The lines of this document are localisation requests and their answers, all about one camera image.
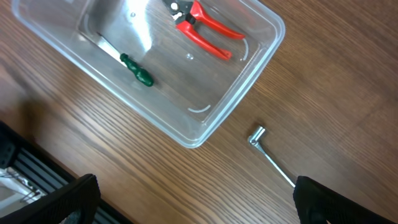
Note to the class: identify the clear plastic container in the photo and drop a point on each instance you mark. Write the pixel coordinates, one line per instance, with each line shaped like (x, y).
(194, 90)

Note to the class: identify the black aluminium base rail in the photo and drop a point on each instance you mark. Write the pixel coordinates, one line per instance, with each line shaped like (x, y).
(43, 173)

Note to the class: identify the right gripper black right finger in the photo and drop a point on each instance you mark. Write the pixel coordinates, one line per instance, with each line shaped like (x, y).
(316, 203)

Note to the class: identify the green handled screwdriver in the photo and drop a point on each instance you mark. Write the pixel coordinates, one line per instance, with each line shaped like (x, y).
(140, 73)

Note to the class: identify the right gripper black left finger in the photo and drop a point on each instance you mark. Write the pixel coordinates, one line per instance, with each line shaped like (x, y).
(75, 202)

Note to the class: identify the silver L-shaped socket wrench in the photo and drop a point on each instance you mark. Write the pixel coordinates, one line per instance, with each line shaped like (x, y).
(255, 141)

